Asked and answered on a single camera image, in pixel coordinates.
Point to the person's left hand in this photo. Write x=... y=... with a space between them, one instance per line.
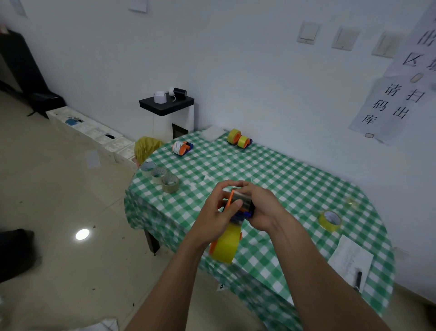
x=211 y=221

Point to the person's right hand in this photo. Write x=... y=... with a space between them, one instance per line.
x=269 y=211

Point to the tall yellow tape roll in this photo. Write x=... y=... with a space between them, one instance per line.
x=226 y=243

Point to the brown tape roll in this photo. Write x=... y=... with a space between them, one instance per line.
x=170 y=188

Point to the beige tape roll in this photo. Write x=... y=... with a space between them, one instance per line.
x=156 y=179

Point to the short yellow tape roll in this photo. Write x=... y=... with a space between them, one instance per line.
x=242 y=142

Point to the white printed tape roll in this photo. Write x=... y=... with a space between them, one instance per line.
x=177 y=147

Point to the person's left forearm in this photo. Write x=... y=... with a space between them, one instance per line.
x=167 y=293

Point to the person's right forearm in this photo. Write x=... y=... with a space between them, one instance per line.
x=327 y=283

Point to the green checkered tablecloth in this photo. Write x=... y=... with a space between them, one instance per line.
x=299 y=191

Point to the dark table leg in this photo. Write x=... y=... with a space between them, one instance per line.
x=152 y=242

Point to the white foam pad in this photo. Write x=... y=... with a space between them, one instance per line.
x=213 y=133

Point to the white paper sheet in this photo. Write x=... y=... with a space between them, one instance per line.
x=347 y=255

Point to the yellow plastic bag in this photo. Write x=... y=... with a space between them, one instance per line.
x=147 y=147

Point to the black pen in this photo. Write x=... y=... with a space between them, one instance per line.
x=358 y=280

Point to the white cabinet with black top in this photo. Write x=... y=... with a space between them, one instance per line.
x=167 y=104

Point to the row of white boxes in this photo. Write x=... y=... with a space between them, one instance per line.
x=95 y=134

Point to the white cloth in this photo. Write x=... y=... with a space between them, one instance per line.
x=105 y=325

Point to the blue object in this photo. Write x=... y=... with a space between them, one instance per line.
x=71 y=121

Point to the black chair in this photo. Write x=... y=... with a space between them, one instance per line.
x=25 y=87

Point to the white wall outlet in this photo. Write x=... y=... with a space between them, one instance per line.
x=400 y=253

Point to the white paper wall sign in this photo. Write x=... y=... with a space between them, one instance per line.
x=420 y=47
x=381 y=126

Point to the white wall switch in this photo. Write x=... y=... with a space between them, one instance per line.
x=345 y=38
x=387 y=44
x=308 y=32

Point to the white printed wall paper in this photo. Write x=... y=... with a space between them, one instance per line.
x=18 y=7
x=138 y=5

